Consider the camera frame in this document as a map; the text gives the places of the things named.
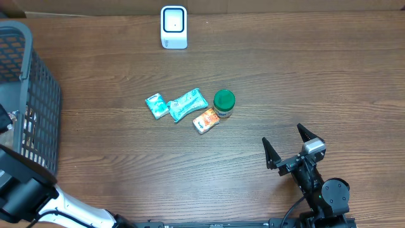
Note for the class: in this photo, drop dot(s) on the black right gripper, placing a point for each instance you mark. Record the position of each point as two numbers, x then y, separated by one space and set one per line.
288 164

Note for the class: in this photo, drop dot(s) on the green lid jar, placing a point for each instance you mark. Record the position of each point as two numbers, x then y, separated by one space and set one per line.
223 103

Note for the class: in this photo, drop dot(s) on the orange tissue pack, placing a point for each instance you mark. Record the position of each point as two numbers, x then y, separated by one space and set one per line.
206 121

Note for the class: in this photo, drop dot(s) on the teal wet wipes pack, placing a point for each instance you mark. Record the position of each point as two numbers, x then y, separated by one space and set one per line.
189 102

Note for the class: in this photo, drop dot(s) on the teal tissue pack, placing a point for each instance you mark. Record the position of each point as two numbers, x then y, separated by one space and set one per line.
157 106

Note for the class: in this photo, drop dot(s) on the brown bread bag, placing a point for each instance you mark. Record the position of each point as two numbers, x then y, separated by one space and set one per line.
28 124

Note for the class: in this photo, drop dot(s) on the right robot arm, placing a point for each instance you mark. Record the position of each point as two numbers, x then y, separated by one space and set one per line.
324 203

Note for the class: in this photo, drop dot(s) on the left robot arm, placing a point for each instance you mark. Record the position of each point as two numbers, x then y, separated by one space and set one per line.
30 192

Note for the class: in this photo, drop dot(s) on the white barcode scanner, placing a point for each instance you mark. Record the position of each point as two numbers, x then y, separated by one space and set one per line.
173 27

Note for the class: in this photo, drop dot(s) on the grey plastic mesh basket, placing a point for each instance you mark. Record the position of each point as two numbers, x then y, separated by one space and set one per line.
27 81

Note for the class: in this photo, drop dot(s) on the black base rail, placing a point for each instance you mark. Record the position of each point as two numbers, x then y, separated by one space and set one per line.
209 225

